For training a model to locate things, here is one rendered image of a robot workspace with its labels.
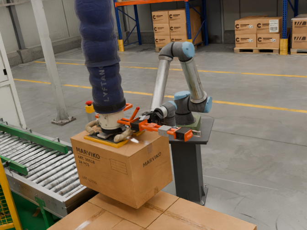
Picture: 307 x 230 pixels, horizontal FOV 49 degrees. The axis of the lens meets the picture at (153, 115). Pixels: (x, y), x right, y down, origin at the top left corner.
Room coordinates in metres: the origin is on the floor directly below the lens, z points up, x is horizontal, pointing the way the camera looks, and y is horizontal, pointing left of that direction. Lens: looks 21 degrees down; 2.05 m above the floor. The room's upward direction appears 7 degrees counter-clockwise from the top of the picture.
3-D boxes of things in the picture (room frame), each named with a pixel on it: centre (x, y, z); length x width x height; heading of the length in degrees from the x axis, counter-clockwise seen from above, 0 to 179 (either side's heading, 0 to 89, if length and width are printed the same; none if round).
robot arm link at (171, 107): (2.29, -0.11, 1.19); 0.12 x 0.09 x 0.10; 138
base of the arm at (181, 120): (2.90, -0.27, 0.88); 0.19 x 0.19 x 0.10
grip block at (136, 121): (2.06, 0.10, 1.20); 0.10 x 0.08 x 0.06; 139
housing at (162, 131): (1.92, -0.06, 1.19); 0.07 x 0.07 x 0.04; 49
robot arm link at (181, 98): (2.89, -0.28, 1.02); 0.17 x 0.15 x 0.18; 58
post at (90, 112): (3.19, 0.62, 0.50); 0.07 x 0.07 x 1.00; 48
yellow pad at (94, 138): (2.15, 0.36, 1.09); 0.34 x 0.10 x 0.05; 49
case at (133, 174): (2.22, 0.27, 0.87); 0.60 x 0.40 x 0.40; 48
